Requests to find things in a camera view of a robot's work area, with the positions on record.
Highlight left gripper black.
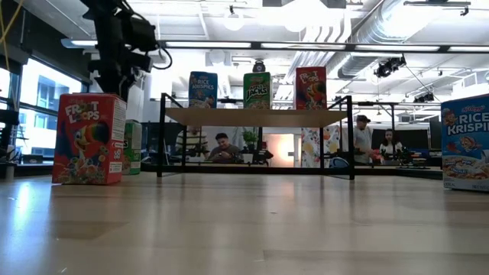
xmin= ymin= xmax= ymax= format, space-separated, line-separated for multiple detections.
xmin=88 ymin=49 xmax=154 ymax=102

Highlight red Froot Loops cereal box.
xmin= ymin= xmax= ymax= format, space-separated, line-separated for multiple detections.
xmin=294 ymin=66 xmax=328 ymax=111
xmin=51 ymin=92 xmax=128 ymax=186

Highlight green Apple Jacks cereal box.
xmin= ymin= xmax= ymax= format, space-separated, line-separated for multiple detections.
xmin=242 ymin=71 xmax=273 ymax=111
xmin=121 ymin=119 xmax=144 ymax=176

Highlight blue Rice Krispies cereal box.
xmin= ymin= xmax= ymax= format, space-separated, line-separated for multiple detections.
xmin=440 ymin=93 xmax=489 ymax=192
xmin=188 ymin=70 xmax=219 ymax=109

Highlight wooden shelf black metal legs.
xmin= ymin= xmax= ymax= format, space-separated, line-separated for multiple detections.
xmin=156 ymin=92 xmax=357 ymax=181

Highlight dark office partition panel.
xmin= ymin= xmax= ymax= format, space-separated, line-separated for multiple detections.
xmin=140 ymin=121 xmax=185 ymax=154

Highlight black overhead beam with lights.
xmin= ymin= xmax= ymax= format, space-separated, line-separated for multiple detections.
xmin=60 ymin=37 xmax=489 ymax=54

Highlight person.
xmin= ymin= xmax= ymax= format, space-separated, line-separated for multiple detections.
xmin=174 ymin=125 xmax=210 ymax=162
xmin=377 ymin=128 xmax=404 ymax=166
xmin=351 ymin=114 xmax=379 ymax=166
xmin=208 ymin=131 xmax=242 ymax=164

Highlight round white pendant lamp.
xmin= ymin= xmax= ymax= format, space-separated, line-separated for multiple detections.
xmin=222 ymin=4 xmax=246 ymax=32

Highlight small potted green plant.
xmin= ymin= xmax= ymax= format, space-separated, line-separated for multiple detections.
xmin=241 ymin=128 xmax=261 ymax=164

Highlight floral patterned partition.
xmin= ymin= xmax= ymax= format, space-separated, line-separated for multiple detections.
xmin=300 ymin=124 xmax=342 ymax=169

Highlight black ceiling spotlight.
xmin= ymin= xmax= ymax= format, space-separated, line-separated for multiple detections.
xmin=373 ymin=56 xmax=407 ymax=79
xmin=413 ymin=91 xmax=436 ymax=104

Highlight yellow cable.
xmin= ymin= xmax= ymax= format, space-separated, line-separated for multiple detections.
xmin=0 ymin=0 xmax=24 ymax=73

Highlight silver ventilation duct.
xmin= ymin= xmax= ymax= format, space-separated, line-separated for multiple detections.
xmin=335 ymin=0 xmax=412 ymax=80

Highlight black metal station frame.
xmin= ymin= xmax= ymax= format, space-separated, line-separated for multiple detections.
xmin=357 ymin=99 xmax=443 ymax=161

